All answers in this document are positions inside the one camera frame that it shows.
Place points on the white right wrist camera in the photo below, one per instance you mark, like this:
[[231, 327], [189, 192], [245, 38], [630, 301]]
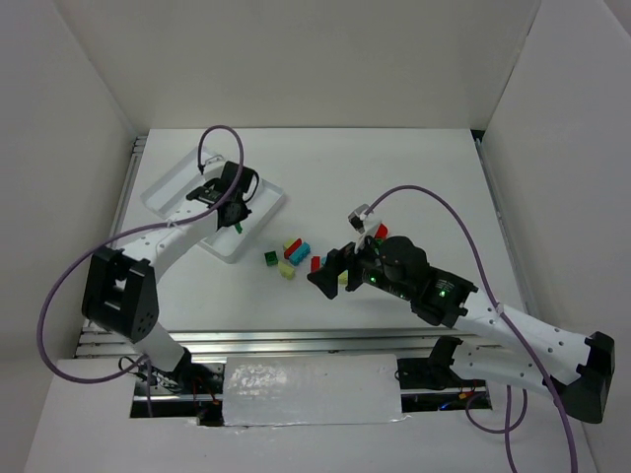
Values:
[[365, 224]]

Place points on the red lego brick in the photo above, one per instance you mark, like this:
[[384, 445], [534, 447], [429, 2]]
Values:
[[315, 263]]

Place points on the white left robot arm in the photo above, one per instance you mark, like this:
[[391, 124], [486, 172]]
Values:
[[121, 294]]

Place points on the yellow red blue lego stack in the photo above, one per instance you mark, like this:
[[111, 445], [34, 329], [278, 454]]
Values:
[[296, 252]]

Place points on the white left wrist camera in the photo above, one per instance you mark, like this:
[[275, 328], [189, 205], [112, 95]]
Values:
[[212, 165]]

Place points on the pale yellow lego brick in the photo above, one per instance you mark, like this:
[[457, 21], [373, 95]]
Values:
[[287, 271]]

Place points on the silver foil tape sheet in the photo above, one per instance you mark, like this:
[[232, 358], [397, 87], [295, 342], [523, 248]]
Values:
[[311, 391]]

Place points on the aluminium front rail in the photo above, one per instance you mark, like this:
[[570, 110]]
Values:
[[328, 341]]

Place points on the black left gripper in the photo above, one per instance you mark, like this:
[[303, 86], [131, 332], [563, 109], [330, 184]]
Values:
[[233, 213]]

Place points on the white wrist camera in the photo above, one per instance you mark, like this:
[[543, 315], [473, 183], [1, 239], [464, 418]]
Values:
[[365, 224], [212, 165]]

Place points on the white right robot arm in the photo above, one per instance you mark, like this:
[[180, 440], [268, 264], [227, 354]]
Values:
[[540, 357]]

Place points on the white divided sorting tray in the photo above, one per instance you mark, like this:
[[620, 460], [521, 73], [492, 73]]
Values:
[[182, 193]]

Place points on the red rounded lego block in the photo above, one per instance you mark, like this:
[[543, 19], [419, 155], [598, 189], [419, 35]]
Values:
[[381, 233]]

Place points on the small dark green lego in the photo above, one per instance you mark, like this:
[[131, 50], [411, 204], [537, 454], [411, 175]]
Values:
[[271, 258]]

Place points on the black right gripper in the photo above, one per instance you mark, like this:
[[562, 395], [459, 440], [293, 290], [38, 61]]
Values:
[[349, 267]]

